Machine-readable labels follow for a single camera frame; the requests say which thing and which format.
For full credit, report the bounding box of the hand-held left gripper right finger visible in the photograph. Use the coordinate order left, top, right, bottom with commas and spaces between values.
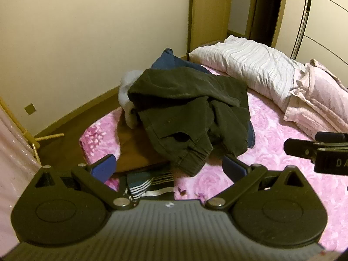
205, 155, 310, 211

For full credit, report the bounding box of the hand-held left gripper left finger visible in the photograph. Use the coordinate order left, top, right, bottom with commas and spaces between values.
33, 154, 136, 211

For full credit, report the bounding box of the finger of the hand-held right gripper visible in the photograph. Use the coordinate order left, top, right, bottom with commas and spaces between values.
315, 132, 348, 143
283, 139, 318, 158

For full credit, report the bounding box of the dark olive garment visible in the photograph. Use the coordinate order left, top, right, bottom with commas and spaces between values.
127, 67, 252, 177

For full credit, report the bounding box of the pink floral blanket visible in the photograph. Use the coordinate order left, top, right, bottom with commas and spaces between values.
79, 64, 348, 253

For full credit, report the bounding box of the brown garment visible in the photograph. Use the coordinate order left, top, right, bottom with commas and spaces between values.
115, 120, 174, 173

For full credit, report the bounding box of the pink quilt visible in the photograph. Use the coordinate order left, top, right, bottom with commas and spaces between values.
283, 58, 348, 139

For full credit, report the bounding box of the striped dark garment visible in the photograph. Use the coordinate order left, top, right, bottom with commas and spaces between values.
118, 169, 176, 204

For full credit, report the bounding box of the pale fluffy garment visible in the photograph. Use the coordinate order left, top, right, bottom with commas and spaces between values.
118, 70, 144, 129

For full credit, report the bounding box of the pink plastic cover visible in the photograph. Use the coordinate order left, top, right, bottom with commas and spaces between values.
0, 103, 41, 251

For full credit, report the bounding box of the white striped pillow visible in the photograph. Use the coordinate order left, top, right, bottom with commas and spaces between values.
189, 35, 305, 113

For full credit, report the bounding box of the cream wardrobe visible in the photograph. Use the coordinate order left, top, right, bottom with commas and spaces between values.
291, 0, 348, 68

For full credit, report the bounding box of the blue garment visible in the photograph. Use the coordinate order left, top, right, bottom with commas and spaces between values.
150, 48, 256, 149

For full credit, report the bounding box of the wooden door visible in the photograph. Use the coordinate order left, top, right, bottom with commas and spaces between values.
187, 0, 234, 56

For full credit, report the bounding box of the wooden rack frame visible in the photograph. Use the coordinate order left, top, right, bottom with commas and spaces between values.
0, 95, 64, 166

